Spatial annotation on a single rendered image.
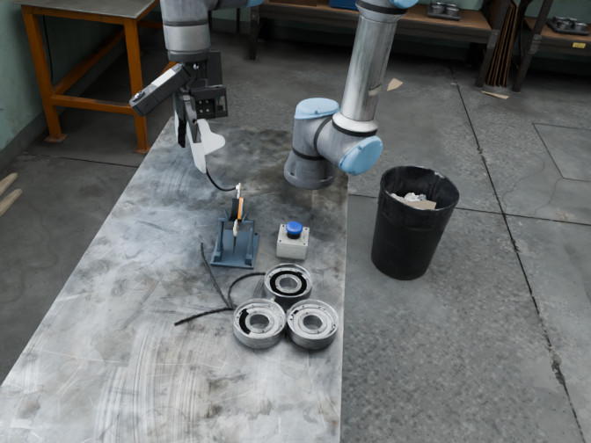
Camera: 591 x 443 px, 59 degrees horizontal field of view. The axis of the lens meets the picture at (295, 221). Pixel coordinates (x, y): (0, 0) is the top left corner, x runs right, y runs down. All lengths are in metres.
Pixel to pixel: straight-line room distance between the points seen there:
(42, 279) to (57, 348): 1.36
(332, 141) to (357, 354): 1.03
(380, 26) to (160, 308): 0.77
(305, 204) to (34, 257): 1.48
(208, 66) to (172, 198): 0.56
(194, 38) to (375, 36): 0.47
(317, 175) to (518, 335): 1.28
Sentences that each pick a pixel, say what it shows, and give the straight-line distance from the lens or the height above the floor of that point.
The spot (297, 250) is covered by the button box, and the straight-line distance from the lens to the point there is 1.24.
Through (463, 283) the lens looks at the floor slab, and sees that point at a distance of 2.55.
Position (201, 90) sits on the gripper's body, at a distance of 0.95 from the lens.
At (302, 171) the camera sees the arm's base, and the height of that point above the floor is 0.85.
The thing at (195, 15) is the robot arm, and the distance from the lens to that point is 0.93.
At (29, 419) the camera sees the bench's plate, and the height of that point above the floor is 0.80.
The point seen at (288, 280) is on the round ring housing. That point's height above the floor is 0.82.
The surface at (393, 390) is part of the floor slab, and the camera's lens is 2.06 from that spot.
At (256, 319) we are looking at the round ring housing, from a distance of 1.10.
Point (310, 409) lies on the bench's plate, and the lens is 1.00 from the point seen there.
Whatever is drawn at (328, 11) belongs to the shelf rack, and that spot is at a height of 0.45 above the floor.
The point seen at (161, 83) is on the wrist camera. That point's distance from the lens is 0.96.
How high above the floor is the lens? 1.64
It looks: 38 degrees down
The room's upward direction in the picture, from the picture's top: 6 degrees clockwise
